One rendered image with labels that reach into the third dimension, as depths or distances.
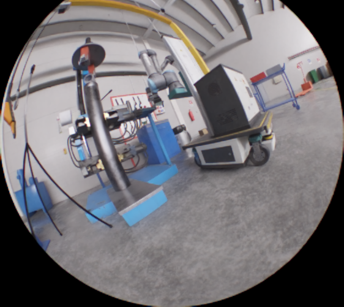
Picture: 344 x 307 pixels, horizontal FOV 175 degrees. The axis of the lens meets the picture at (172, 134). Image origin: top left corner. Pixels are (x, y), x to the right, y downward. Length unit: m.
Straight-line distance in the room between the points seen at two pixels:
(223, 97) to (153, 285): 1.15
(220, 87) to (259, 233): 0.92
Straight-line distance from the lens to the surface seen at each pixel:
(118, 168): 1.24
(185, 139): 3.20
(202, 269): 0.52
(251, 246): 0.53
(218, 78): 0.92
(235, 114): 0.88
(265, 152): 0.92
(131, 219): 0.89
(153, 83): 1.24
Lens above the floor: 0.49
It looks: level
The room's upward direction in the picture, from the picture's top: 22 degrees counter-clockwise
